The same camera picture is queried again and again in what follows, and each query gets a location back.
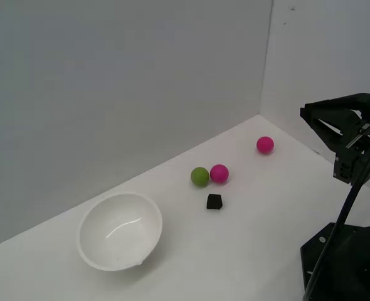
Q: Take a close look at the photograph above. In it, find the black cable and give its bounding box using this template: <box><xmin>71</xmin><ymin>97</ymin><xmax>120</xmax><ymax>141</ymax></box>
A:
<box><xmin>302</xmin><ymin>133</ymin><xmax>370</xmax><ymax>301</ymax></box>

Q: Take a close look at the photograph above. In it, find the green dimpled ball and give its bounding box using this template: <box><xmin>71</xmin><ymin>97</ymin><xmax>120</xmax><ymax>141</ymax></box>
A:
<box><xmin>190</xmin><ymin>167</ymin><xmax>210</xmax><ymax>188</ymax></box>

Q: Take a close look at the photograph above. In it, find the pink dimpled ball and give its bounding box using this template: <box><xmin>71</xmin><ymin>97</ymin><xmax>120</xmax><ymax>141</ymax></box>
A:
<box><xmin>209</xmin><ymin>164</ymin><xmax>230</xmax><ymax>184</ymax></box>
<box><xmin>256</xmin><ymin>135</ymin><xmax>275</xmax><ymax>155</ymax></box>

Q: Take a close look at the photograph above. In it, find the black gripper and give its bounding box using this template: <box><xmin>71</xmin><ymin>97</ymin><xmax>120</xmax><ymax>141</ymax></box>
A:
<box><xmin>299</xmin><ymin>92</ymin><xmax>370</xmax><ymax>186</ymax></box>

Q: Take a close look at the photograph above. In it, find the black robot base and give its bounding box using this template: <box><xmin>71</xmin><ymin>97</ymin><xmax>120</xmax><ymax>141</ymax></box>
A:
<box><xmin>299</xmin><ymin>222</ymin><xmax>370</xmax><ymax>301</ymax></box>

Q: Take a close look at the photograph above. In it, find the black foam box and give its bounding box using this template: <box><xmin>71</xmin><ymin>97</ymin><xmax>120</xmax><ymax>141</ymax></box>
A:
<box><xmin>205</xmin><ymin>193</ymin><xmax>224</xmax><ymax>211</ymax></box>

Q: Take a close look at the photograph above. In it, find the white bowl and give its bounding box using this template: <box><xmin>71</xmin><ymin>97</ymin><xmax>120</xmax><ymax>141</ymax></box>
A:
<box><xmin>76</xmin><ymin>192</ymin><xmax>164</xmax><ymax>272</ymax></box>

